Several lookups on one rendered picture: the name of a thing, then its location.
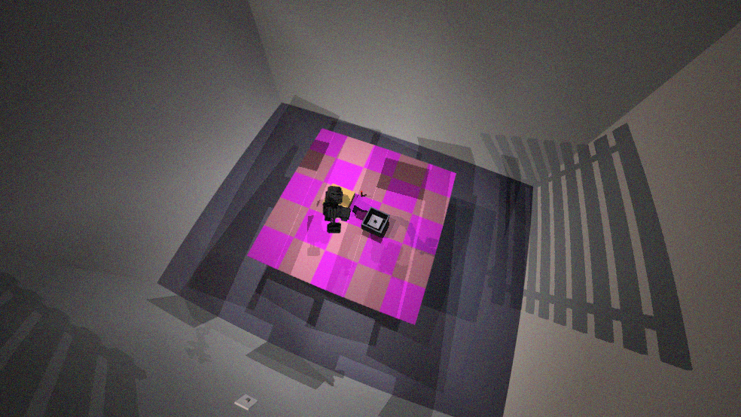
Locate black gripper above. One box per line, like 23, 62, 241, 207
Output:
325, 192, 343, 233

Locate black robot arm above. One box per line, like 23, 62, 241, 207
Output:
322, 186, 351, 221

